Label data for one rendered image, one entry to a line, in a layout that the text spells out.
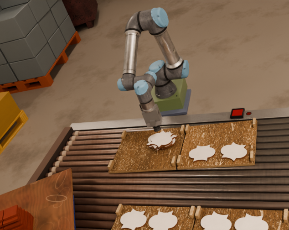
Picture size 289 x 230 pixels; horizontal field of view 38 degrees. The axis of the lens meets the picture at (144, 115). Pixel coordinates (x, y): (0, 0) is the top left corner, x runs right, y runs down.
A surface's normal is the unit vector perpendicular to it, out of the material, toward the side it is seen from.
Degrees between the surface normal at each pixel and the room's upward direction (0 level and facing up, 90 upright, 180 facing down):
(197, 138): 0
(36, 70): 90
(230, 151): 0
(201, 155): 0
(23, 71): 90
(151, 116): 90
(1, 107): 90
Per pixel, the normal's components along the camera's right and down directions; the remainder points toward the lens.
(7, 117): 0.91, -0.08
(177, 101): -0.19, 0.61
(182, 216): -0.32, -0.78
